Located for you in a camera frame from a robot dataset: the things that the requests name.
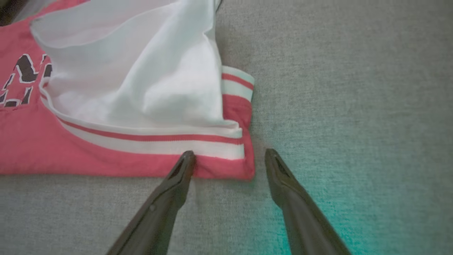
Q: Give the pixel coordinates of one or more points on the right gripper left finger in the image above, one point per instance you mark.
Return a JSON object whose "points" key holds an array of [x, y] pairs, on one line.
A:
{"points": [[155, 216]]}

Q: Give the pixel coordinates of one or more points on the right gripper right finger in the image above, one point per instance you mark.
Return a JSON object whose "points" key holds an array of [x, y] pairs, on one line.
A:
{"points": [[304, 219]]}

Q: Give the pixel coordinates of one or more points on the grey fabric sofa seat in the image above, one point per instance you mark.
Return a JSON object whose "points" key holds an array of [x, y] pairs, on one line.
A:
{"points": [[354, 106]]}

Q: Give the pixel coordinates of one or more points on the red mesh jersey white trim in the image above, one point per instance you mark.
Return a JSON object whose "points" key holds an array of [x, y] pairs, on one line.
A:
{"points": [[35, 148]]}

